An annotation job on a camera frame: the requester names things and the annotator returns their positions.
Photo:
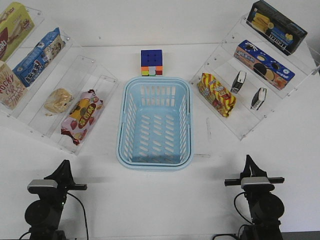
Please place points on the Pocky snack box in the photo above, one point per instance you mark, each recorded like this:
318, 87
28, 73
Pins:
12, 90

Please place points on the black yellow biscuit box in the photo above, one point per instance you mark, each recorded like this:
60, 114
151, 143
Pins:
278, 29

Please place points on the blue cookie bag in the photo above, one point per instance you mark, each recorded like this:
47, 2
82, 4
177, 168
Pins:
28, 70

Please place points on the clear acrylic left shelf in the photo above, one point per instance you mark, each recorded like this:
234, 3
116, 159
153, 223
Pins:
73, 71

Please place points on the black white tissue pack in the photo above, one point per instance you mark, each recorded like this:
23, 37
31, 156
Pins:
238, 82
259, 98

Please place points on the wrapped bread bun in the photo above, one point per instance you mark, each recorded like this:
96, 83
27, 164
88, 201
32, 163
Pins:
58, 102

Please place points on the multicoloured puzzle cube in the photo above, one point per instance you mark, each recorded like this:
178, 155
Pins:
151, 62

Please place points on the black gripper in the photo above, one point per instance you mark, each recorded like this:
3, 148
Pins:
252, 170
64, 179

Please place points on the clear acrylic right shelf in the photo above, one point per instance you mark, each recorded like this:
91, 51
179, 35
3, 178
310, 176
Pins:
224, 66

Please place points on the clear acrylic shelf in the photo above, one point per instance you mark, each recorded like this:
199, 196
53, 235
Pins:
224, 66
73, 71

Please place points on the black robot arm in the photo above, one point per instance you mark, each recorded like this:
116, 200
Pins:
44, 214
265, 208

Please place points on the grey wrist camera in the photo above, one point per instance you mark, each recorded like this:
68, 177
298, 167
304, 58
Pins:
39, 185
256, 184

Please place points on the light blue plastic basket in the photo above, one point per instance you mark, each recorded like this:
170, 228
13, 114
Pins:
155, 131

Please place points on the yellow-green snack box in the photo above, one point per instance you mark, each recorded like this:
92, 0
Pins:
15, 25

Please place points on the pink strawberry biscuit pack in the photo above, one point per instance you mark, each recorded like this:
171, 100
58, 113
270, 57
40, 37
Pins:
82, 117

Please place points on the red yellow striped biscuit pack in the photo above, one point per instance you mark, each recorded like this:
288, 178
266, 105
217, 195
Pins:
216, 94

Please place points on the blue pink Oreo box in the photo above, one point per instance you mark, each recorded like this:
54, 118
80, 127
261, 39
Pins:
263, 64

